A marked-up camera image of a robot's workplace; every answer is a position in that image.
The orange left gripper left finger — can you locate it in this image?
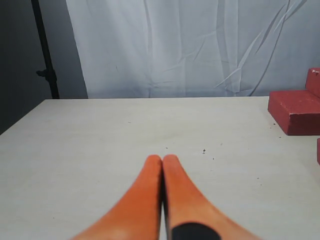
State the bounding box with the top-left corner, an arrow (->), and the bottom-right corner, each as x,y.
73,154 -> 163,240

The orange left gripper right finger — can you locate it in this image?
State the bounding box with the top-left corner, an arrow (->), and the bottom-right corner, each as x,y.
162,154 -> 260,240

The red brick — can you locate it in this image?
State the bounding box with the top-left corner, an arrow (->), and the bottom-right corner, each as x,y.
316,138 -> 320,165
305,67 -> 320,97
267,90 -> 320,136

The white backdrop cloth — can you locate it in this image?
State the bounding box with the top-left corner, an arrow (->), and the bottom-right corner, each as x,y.
66,0 -> 320,99

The black light stand pole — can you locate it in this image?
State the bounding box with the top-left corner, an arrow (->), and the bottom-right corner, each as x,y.
31,0 -> 60,99

